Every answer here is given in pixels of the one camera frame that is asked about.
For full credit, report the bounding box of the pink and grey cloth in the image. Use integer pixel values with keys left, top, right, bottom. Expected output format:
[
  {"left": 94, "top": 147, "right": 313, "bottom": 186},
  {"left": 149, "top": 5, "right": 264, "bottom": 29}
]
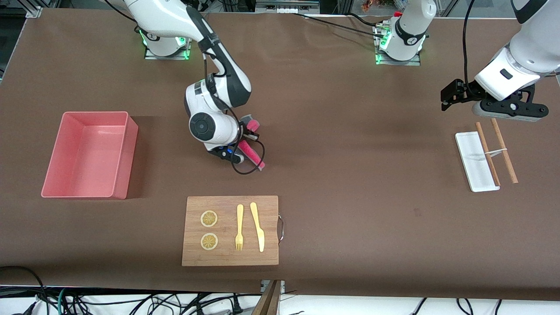
[{"left": 238, "top": 115, "right": 266, "bottom": 172}]

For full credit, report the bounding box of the wooden cutting board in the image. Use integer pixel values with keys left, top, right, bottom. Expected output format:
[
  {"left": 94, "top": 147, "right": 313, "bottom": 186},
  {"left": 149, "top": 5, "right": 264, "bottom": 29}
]
[{"left": 182, "top": 196, "right": 285, "bottom": 267}]

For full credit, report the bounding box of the white rectangular tray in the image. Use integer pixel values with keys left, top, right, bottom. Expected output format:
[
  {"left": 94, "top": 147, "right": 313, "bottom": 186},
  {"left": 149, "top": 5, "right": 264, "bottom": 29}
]
[{"left": 455, "top": 131, "right": 500, "bottom": 193}]

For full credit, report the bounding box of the round wooden stick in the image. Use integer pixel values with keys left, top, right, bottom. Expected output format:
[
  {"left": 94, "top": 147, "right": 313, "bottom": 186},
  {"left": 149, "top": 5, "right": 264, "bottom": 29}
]
[
  {"left": 490, "top": 117, "right": 519, "bottom": 184},
  {"left": 475, "top": 122, "right": 501, "bottom": 187}
]

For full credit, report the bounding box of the yellow plastic fork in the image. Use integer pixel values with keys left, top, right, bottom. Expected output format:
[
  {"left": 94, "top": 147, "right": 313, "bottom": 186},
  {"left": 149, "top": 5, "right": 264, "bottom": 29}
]
[{"left": 235, "top": 204, "right": 244, "bottom": 252}]

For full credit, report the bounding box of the yellow plastic knife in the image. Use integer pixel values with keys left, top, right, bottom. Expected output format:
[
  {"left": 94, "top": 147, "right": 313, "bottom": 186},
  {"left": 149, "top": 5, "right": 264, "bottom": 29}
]
[{"left": 250, "top": 202, "right": 266, "bottom": 253}]

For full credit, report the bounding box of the brown table cover sheet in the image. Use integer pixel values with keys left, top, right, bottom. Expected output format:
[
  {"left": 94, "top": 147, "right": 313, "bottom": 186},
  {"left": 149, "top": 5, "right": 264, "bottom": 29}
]
[{"left": 0, "top": 8, "right": 560, "bottom": 302}]

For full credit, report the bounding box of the grey metal shelf box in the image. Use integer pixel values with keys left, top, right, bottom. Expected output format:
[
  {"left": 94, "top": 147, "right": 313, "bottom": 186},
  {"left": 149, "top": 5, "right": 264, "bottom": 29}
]
[{"left": 255, "top": 0, "right": 321, "bottom": 14}]

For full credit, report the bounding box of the pink plastic bin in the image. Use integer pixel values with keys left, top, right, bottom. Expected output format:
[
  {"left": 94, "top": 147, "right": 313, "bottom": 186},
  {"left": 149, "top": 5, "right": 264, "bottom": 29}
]
[{"left": 41, "top": 111, "right": 139, "bottom": 200}]

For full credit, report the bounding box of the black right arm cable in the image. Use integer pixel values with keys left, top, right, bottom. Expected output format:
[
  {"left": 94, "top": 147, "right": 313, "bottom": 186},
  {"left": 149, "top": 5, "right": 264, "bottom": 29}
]
[{"left": 202, "top": 42, "right": 266, "bottom": 175}]

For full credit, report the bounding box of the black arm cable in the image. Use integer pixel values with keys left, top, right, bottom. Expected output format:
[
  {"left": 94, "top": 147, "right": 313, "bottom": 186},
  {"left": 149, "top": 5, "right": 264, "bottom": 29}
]
[
  {"left": 202, "top": 42, "right": 266, "bottom": 175},
  {"left": 462, "top": 0, "right": 478, "bottom": 95}
]

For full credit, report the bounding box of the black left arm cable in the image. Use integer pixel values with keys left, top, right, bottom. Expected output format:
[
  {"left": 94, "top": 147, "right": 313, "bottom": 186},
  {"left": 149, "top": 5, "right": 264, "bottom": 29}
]
[{"left": 462, "top": 0, "right": 478, "bottom": 95}]

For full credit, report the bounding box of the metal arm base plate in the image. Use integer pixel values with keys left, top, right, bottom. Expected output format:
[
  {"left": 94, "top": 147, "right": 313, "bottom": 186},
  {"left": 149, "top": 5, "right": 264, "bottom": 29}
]
[
  {"left": 144, "top": 37, "right": 191, "bottom": 60},
  {"left": 375, "top": 24, "right": 421, "bottom": 66}
]

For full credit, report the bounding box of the short black table cable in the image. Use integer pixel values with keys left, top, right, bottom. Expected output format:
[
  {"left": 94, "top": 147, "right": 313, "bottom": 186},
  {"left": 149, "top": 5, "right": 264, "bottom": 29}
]
[{"left": 348, "top": 12, "right": 382, "bottom": 28}]

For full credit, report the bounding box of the long black table cable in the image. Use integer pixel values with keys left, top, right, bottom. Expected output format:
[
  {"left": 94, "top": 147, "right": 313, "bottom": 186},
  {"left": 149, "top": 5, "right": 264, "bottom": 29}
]
[{"left": 289, "top": 12, "right": 388, "bottom": 38}]

